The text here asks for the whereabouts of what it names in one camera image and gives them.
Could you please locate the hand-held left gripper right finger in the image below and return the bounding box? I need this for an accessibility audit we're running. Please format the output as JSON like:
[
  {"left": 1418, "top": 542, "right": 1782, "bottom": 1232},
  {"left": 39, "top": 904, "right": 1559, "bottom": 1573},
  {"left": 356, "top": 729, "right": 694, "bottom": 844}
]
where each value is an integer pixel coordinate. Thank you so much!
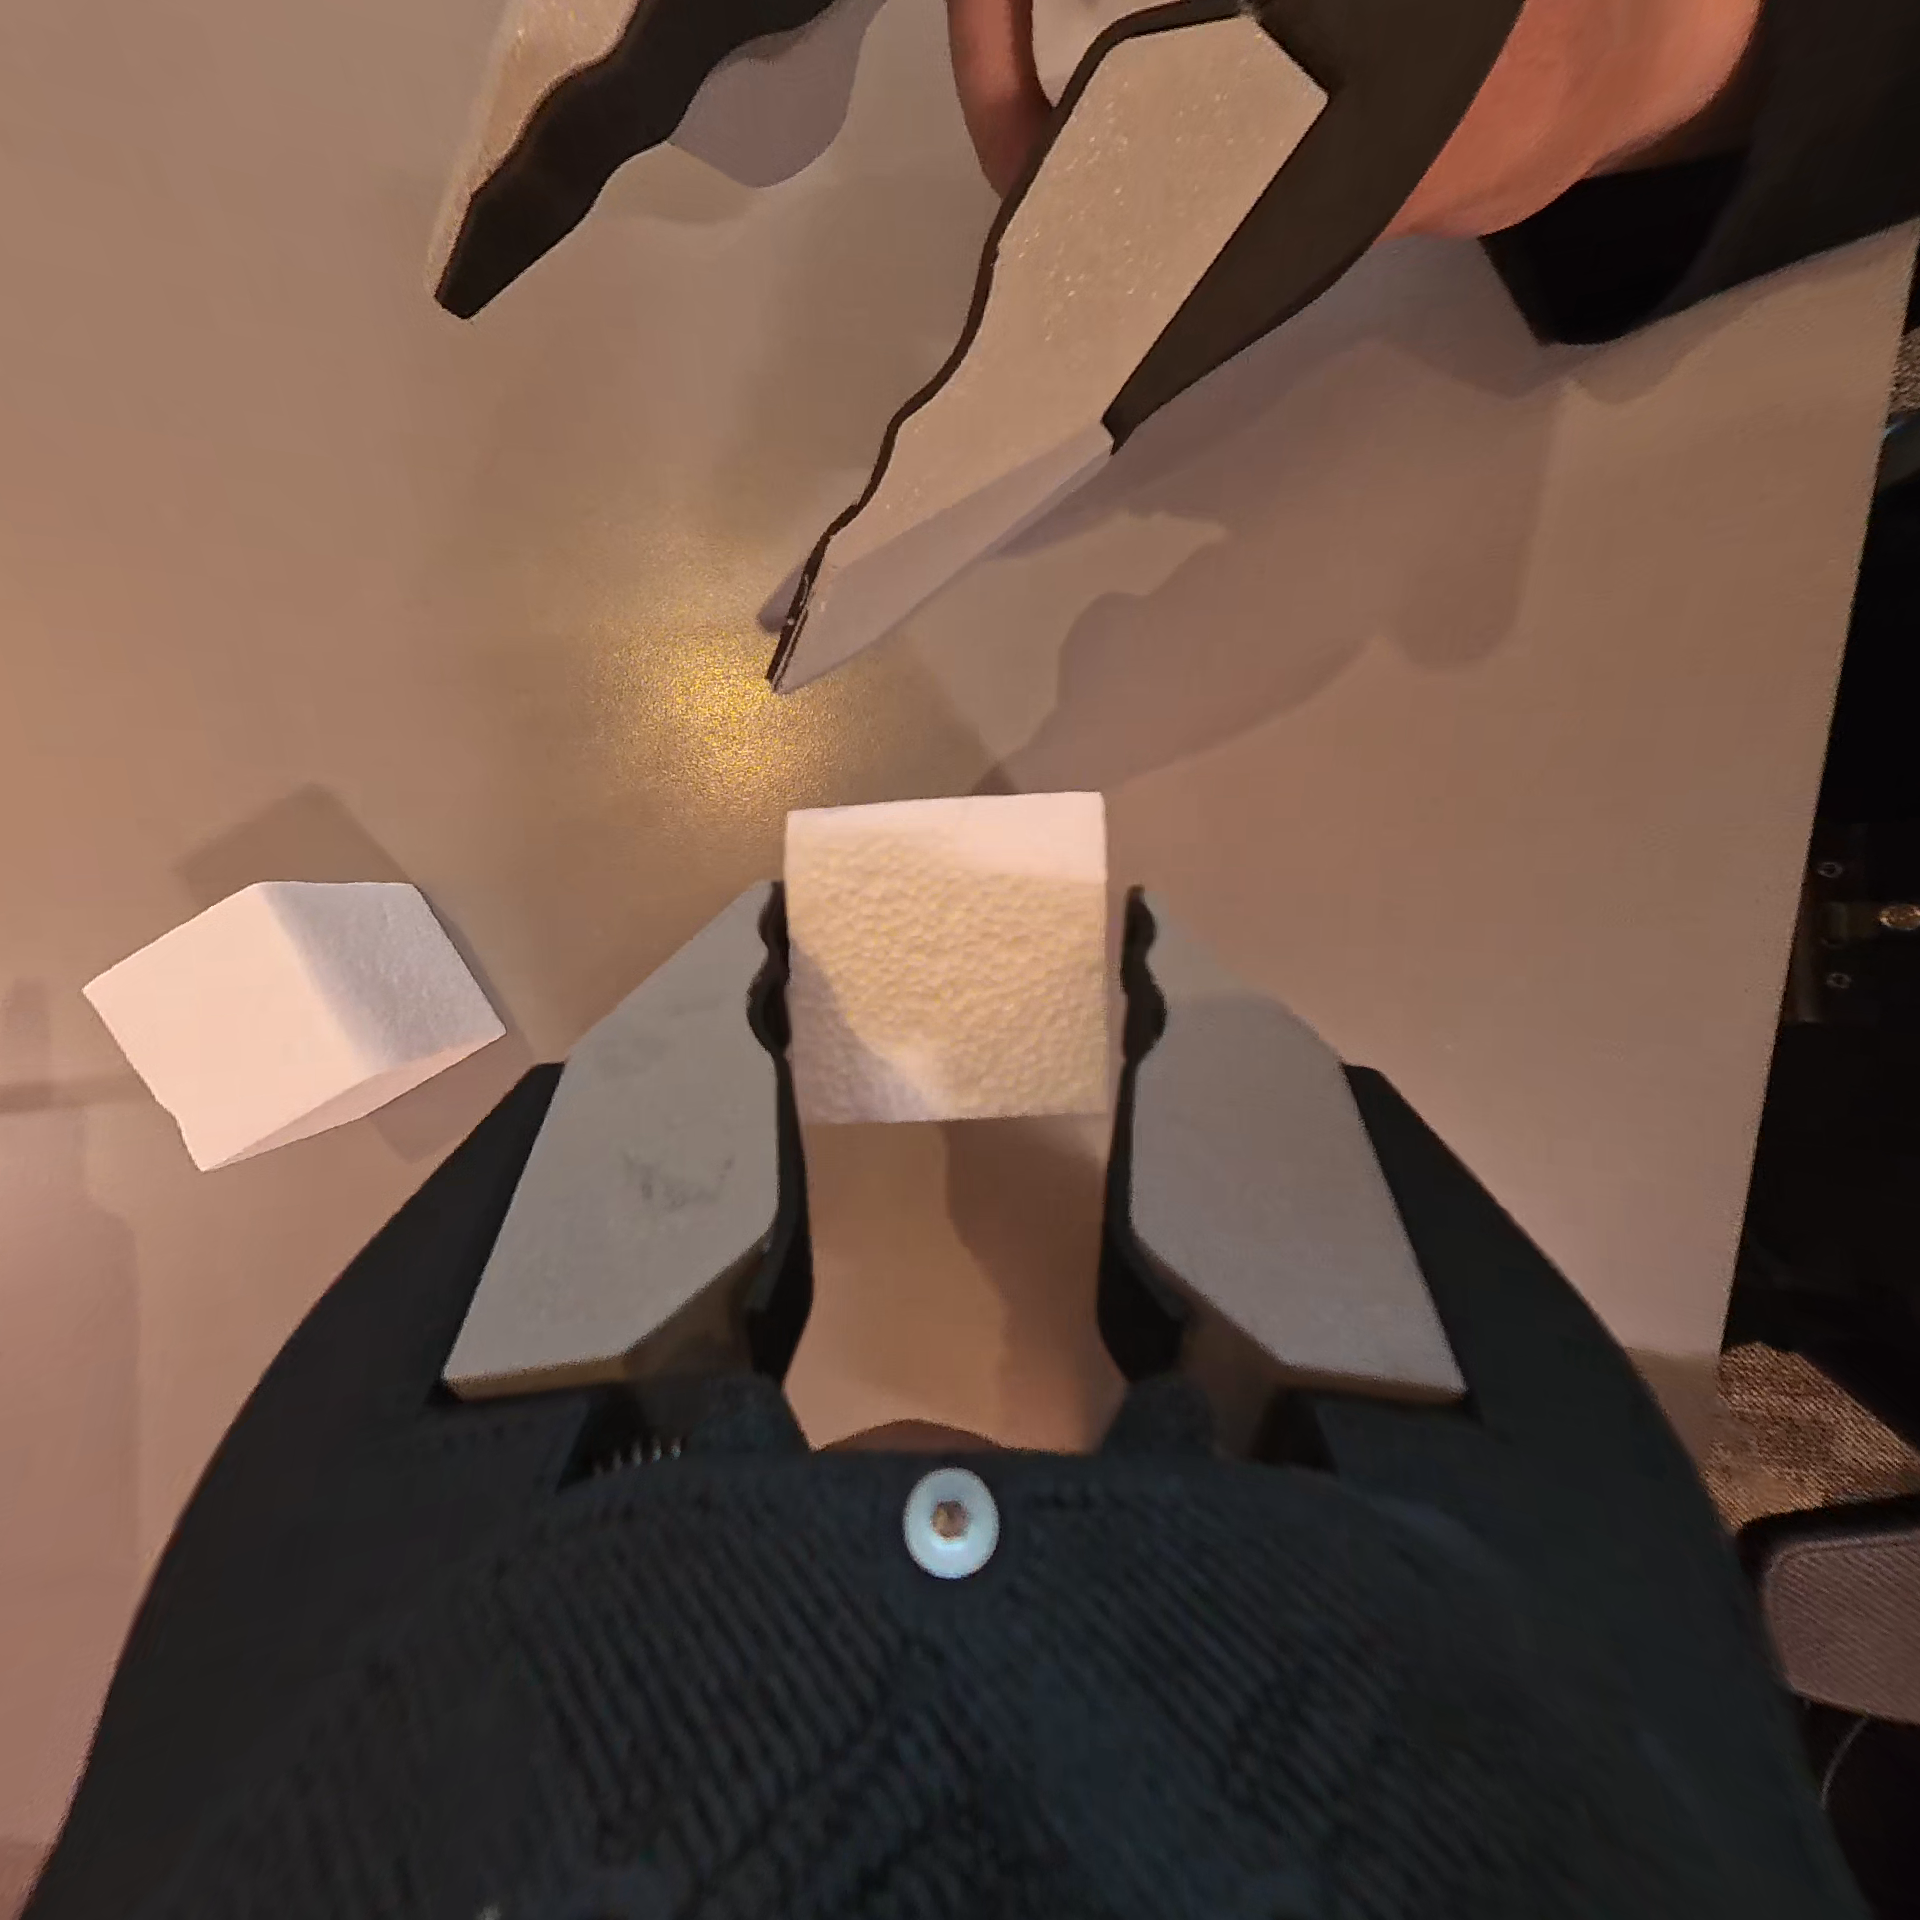
[{"left": 1096, "top": 886, "right": 1465, "bottom": 1403}]

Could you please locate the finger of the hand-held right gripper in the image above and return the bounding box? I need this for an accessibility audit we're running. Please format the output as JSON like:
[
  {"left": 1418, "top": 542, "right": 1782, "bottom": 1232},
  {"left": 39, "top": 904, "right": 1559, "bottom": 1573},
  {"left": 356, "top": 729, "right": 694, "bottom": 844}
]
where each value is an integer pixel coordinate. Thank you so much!
[
  {"left": 424, "top": 0, "right": 892, "bottom": 320},
  {"left": 762, "top": 17, "right": 1332, "bottom": 693}
]

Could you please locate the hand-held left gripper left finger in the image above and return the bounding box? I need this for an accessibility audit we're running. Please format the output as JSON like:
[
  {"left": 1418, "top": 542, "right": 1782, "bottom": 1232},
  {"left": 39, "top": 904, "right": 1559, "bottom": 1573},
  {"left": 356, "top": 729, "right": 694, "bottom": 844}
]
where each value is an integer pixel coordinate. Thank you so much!
[{"left": 444, "top": 882, "right": 815, "bottom": 1399}]

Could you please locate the white foam cube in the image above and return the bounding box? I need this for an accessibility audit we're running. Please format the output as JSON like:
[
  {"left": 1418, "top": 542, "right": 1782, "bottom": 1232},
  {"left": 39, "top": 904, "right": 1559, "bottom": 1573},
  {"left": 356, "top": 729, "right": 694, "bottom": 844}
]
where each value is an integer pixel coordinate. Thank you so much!
[
  {"left": 79, "top": 880, "right": 509, "bottom": 1174},
  {"left": 782, "top": 789, "right": 1124, "bottom": 1126}
]

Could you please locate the person's right forearm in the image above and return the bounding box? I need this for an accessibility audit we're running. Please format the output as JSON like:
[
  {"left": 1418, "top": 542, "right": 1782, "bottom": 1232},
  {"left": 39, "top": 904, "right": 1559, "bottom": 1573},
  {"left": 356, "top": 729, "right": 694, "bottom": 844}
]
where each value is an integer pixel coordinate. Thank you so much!
[{"left": 1478, "top": 0, "right": 1920, "bottom": 352}]

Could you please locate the person's right hand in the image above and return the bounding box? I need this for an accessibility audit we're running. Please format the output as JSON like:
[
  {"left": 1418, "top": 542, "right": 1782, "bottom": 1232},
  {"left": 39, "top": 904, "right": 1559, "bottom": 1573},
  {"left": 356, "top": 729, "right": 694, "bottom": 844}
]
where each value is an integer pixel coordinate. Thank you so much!
[{"left": 946, "top": 0, "right": 1764, "bottom": 243}]

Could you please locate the black chair armrest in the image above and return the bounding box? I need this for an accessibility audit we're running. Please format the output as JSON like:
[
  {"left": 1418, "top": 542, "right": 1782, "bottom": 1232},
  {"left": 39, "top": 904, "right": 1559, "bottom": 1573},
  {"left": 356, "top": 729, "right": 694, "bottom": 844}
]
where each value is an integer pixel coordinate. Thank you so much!
[{"left": 1741, "top": 1499, "right": 1920, "bottom": 1719}]

